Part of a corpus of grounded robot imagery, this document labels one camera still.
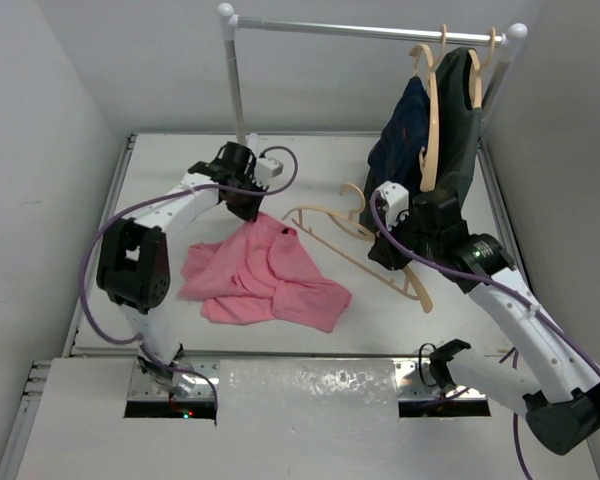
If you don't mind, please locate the pink t shirt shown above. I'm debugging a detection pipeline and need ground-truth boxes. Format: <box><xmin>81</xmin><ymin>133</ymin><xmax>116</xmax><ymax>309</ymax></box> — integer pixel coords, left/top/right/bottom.
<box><xmin>178</xmin><ymin>213</ymin><xmax>352</xmax><ymax>333</ymax></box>

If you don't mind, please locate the beige plastic hanger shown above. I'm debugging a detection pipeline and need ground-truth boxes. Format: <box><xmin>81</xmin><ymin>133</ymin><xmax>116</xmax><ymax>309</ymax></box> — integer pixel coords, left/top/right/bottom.
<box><xmin>282</xmin><ymin>183</ymin><xmax>434</xmax><ymax>314</ymax></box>

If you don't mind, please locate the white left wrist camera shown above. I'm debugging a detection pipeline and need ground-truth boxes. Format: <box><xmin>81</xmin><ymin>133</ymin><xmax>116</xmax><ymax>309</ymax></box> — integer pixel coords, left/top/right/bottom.
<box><xmin>254</xmin><ymin>157</ymin><xmax>284</xmax><ymax>184</ymax></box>

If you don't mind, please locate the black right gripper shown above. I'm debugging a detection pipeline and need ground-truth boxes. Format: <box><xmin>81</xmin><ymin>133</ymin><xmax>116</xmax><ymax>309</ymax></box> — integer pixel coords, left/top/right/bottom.
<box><xmin>369</xmin><ymin>208</ymin><xmax>440</xmax><ymax>269</ymax></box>

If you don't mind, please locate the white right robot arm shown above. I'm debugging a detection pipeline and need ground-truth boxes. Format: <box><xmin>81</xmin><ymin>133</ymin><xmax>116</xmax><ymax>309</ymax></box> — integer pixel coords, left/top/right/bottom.
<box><xmin>369</xmin><ymin>182</ymin><xmax>600</xmax><ymax>455</ymax></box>

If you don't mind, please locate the black right base cable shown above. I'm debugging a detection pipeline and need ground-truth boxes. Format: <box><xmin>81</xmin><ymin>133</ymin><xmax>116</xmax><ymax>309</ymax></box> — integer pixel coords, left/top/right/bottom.
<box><xmin>417</xmin><ymin>342</ymin><xmax>444</xmax><ymax>389</ymax></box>

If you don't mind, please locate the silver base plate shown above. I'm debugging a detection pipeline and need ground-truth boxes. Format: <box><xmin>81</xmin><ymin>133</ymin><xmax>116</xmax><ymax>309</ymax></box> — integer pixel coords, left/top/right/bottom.
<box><xmin>127</xmin><ymin>356</ymin><xmax>220</xmax><ymax>401</ymax></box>
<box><xmin>393</xmin><ymin>357</ymin><xmax>487</xmax><ymax>403</ymax></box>

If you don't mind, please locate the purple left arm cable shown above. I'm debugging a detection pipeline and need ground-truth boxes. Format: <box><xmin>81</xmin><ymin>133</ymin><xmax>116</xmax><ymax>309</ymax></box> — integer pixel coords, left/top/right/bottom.
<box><xmin>79</xmin><ymin>145</ymin><xmax>300</xmax><ymax>401</ymax></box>

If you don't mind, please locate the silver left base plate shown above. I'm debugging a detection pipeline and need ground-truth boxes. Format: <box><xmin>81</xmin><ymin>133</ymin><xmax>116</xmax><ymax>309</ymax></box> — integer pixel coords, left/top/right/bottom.
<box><xmin>127</xmin><ymin>356</ymin><xmax>220</xmax><ymax>401</ymax></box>

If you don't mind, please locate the dark grey t shirt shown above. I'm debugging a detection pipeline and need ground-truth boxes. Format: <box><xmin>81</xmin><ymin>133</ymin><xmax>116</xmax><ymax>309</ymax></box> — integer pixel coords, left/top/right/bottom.
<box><xmin>358</xmin><ymin>45</ymin><xmax>485</xmax><ymax>241</ymax></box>

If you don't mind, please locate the navy blue shirt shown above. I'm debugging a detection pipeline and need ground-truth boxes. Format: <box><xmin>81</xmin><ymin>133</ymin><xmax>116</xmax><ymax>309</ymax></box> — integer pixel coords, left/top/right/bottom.
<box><xmin>365</xmin><ymin>76</ymin><xmax>430</xmax><ymax>197</ymax></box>

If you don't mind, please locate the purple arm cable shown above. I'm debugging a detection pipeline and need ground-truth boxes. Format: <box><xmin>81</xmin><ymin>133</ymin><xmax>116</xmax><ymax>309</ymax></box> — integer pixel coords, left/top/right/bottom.
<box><xmin>368</xmin><ymin>188</ymin><xmax>600</xmax><ymax>480</ymax></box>
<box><xmin>79</xmin><ymin>145</ymin><xmax>300</xmax><ymax>401</ymax></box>

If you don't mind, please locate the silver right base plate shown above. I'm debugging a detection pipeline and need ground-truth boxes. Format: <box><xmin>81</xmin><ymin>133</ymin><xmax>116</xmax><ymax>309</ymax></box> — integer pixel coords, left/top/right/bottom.
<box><xmin>393</xmin><ymin>357</ymin><xmax>487</xmax><ymax>403</ymax></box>

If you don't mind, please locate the white clothes rack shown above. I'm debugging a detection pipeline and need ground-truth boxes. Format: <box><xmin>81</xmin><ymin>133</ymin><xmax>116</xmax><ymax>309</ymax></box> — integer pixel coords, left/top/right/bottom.
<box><xmin>216</xmin><ymin>1</ymin><xmax>529</xmax><ymax>151</ymax></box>

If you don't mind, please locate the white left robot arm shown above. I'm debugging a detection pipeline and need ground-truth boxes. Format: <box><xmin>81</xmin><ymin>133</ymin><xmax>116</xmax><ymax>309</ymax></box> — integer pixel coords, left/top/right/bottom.
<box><xmin>96</xmin><ymin>142</ymin><xmax>283</xmax><ymax>365</ymax></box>

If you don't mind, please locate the beige hanger with navy shirt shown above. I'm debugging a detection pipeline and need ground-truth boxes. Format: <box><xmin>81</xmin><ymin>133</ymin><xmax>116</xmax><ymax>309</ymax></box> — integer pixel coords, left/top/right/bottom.
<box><xmin>409</xmin><ymin>23</ymin><xmax>447</xmax><ymax>192</ymax></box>

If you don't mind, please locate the beige hanger with grey shirt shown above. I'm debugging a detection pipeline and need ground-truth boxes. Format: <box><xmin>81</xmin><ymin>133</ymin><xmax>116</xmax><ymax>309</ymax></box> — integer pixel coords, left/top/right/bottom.
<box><xmin>468</xmin><ymin>27</ymin><xmax>497</xmax><ymax>110</ymax></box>

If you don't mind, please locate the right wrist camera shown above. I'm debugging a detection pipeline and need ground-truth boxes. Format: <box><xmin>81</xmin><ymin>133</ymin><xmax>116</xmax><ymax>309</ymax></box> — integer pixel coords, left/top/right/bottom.
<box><xmin>374</xmin><ymin>181</ymin><xmax>410</xmax><ymax>231</ymax></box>

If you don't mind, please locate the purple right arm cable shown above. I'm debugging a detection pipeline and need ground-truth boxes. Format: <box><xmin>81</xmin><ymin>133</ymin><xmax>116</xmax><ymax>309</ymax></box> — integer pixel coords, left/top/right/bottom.
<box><xmin>368</xmin><ymin>188</ymin><xmax>600</xmax><ymax>480</ymax></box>

